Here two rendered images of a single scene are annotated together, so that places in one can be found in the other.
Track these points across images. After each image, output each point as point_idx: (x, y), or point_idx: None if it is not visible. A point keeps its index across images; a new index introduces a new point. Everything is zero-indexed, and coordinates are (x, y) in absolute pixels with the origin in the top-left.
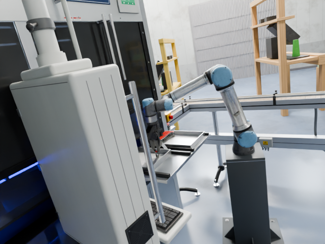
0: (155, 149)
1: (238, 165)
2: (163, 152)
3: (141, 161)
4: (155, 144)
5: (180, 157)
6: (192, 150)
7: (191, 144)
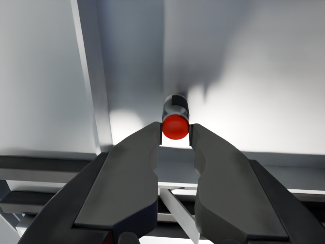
0: (189, 133)
1: None
2: (169, 165)
3: (291, 8)
4: (145, 167)
5: (29, 131)
6: (10, 193)
7: (20, 235)
